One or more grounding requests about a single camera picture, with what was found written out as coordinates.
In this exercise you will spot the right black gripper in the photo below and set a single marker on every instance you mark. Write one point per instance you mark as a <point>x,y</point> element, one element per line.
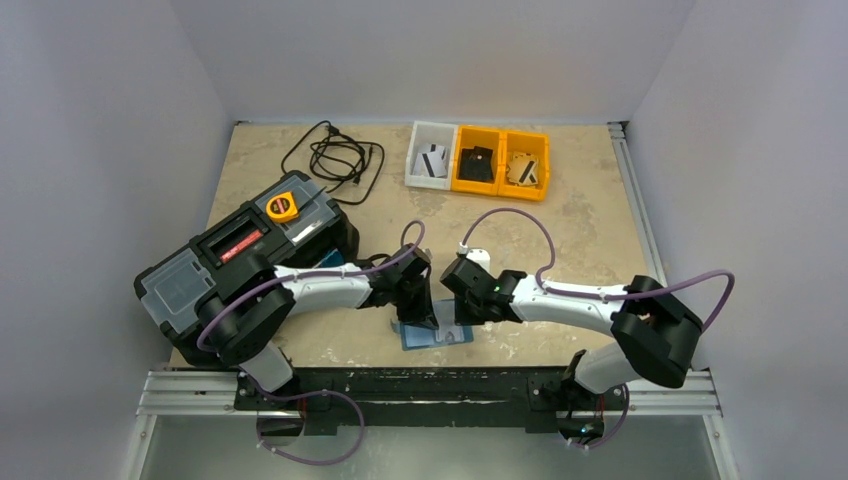
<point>465,299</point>

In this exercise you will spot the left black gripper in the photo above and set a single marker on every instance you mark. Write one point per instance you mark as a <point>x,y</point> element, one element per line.
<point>423,312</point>

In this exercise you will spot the blue card holder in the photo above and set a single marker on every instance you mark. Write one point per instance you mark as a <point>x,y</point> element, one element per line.
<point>447,333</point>

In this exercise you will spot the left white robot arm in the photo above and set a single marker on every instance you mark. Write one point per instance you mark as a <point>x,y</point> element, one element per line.
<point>241,333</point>

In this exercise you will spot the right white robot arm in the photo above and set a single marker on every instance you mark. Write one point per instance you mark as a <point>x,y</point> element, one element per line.
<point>654,334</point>

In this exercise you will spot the white cards in bin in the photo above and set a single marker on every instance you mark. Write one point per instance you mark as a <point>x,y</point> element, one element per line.
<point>430,161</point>

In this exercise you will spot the black cards in bin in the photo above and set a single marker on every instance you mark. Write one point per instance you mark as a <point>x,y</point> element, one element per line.
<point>476,165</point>

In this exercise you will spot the gold cards in bin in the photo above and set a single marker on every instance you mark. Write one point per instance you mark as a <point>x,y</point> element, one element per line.
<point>522,169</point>

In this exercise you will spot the black tool box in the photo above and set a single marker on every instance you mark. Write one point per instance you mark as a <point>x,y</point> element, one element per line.
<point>216,258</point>

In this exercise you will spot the white plastic bin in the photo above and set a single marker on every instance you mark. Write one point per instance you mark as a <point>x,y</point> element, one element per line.
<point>437,133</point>

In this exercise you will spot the yellow tape measure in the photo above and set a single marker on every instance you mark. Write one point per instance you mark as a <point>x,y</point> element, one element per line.
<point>282,208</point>

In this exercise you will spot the left yellow plastic bin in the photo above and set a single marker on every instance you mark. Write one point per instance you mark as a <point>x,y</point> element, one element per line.
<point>468,137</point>

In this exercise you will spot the yellow plastic bin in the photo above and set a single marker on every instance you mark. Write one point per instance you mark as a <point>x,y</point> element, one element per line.
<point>533,143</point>
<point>468,137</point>

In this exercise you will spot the right yellow plastic bin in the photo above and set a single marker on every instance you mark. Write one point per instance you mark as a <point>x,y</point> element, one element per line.
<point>533,143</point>

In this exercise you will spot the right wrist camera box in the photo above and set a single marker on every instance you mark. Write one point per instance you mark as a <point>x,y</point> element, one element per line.
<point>477,255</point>

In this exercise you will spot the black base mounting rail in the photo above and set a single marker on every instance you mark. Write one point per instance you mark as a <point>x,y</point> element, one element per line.
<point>534,399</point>

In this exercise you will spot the aluminium frame rail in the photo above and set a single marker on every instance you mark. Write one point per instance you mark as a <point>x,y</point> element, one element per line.
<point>638,208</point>

